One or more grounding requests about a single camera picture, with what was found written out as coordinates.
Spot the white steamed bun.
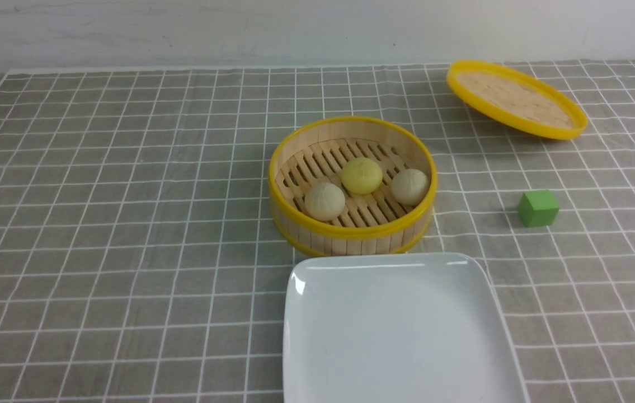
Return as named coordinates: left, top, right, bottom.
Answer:
left=391, top=169, right=430, bottom=207
left=304, top=182, right=346, bottom=222

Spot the yellow steamed bun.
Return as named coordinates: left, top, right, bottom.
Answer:
left=340, top=157, right=383, bottom=195

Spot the white square plate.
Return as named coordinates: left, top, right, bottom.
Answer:
left=283, top=252, right=529, bottom=402

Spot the yellow rimmed bamboo steamer basket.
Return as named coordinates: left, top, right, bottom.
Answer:
left=267, top=116, right=438, bottom=256

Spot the grey checkered tablecloth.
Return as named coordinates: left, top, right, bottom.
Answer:
left=0, top=60, right=635, bottom=402

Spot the yellow rimmed steamer lid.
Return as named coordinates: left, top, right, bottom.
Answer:
left=446, top=60, right=589, bottom=140

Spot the green cube block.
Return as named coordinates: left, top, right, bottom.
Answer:
left=517, top=189, right=560, bottom=228

